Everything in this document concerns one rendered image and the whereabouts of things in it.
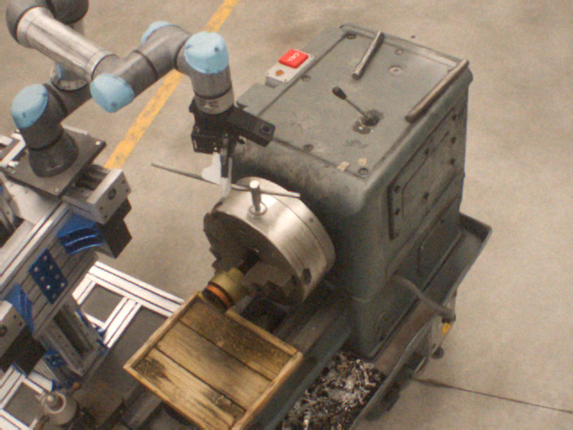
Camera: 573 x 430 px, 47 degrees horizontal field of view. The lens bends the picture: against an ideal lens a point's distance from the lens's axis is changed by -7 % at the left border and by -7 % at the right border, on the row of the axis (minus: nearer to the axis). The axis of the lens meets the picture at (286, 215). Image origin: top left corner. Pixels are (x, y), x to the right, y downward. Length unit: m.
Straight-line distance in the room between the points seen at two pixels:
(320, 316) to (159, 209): 1.69
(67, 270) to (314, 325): 0.76
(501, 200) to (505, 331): 0.69
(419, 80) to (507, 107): 1.88
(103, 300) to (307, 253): 1.43
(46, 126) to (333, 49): 0.81
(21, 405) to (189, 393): 1.15
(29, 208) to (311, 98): 0.87
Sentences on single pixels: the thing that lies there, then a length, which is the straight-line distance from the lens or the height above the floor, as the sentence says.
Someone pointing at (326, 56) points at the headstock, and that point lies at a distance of 1.95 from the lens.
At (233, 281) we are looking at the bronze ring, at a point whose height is 1.11.
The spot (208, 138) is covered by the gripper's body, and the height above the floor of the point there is 1.50.
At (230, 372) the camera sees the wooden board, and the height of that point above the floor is 0.89.
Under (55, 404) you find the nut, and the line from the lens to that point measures 1.55.
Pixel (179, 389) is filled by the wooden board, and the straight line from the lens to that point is 1.80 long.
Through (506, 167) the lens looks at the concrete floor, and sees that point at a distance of 3.39.
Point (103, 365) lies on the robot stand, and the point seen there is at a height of 0.21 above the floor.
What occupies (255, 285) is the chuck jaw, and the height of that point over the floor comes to 1.10.
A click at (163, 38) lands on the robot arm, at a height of 1.71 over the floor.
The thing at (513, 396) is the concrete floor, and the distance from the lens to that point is 2.71.
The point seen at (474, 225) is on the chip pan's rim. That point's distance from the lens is 2.39.
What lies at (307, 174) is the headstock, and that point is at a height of 1.24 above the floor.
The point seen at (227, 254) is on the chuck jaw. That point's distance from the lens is 1.66.
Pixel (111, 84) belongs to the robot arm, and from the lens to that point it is 1.28.
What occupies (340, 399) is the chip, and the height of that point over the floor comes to 0.58.
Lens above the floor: 2.43
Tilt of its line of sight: 49 degrees down
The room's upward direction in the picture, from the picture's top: 12 degrees counter-clockwise
